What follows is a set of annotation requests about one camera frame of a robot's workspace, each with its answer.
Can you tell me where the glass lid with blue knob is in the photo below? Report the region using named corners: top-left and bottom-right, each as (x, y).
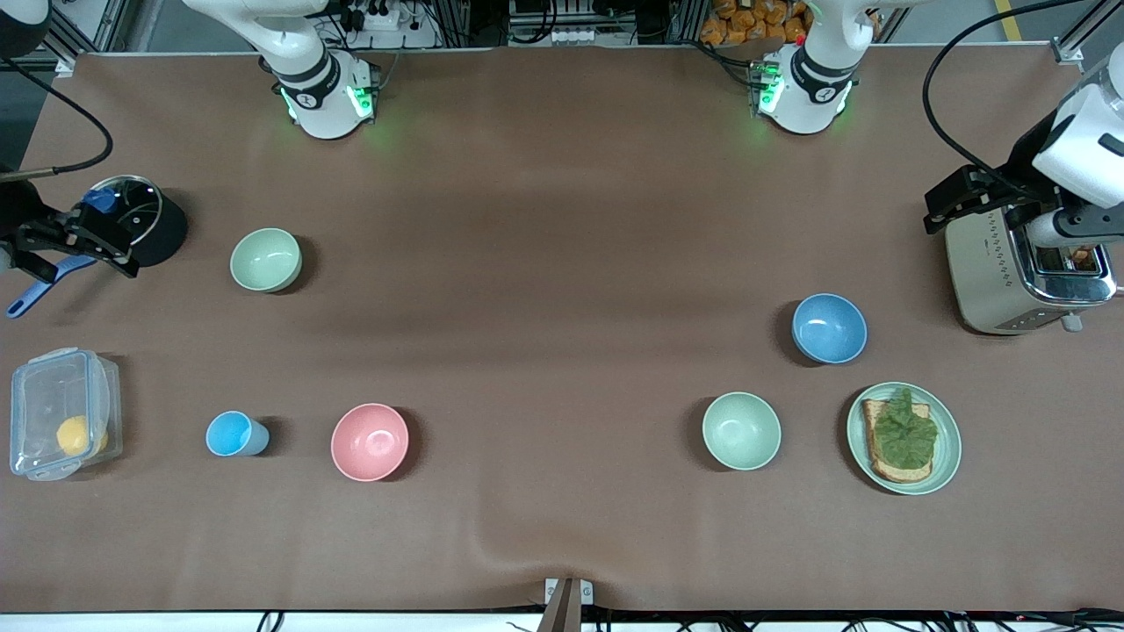
top-left (72, 175), bottom-right (165, 253)

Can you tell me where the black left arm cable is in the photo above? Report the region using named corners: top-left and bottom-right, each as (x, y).
top-left (922, 0), bottom-right (1094, 198)

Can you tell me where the black pot with blue handle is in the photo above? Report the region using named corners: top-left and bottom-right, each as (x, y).
top-left (7, 175), bottom-right (189, 319)

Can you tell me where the silver toaster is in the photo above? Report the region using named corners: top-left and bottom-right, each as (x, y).
top-left (944, 204), bottom-right (1120, 336)

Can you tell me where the clear plastic lidded container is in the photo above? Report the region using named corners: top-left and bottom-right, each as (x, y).
top-left (9, 348), bottom-right (124, 482)

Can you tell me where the green lettuce leaf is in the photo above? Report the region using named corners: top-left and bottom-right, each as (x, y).
top-left (869, 387), bottom-right (939, 470)

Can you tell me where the bag of orange snacks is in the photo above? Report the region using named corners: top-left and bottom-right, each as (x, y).
top-left (700, 0), bottom-right (811, 47)

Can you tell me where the brown table cloth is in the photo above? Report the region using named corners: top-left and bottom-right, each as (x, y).
top-left (0, 44), bottom-right (1124, 614)

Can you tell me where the light green bowl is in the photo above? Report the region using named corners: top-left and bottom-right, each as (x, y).
top-left (230, 228), bottom-right (303, 293)
top-left (702, 391), bottom-right (782, 471)

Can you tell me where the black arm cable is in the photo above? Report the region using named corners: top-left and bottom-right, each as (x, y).
top-left (0, 55), bottom-right (115, 179)
top-left (922, 0), bottom-right (1094, 198)

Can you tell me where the metal table edge bracket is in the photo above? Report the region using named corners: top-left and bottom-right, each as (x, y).
top-left (544, 578), bottom-right (594, 607)

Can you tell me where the yellow lemon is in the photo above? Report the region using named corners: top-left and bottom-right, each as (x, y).
top-left (56, 415), bottom-right (109, 457)

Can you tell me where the light blue cup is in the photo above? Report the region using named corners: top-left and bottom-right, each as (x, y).
top-left (205, 411), bottom-right (270, 457)

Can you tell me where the light green plate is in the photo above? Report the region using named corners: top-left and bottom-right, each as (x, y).
top-left (847, 382), bottom-right (962, 496)

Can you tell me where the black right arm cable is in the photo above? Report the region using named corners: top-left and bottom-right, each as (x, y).
top-left (0, 55), bottom-right (115, 179)

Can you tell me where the pink bowl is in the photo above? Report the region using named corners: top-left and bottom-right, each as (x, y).
top-left (330, 403), bottom-right (410, 483)

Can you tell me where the toasted bread slice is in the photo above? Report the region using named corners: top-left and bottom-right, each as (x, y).
top-left (861, 399), bottom-right (933, 484)

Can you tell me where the blue bowl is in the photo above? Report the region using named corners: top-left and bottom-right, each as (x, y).
top-left (791, 293), bottom-right (868, 365)

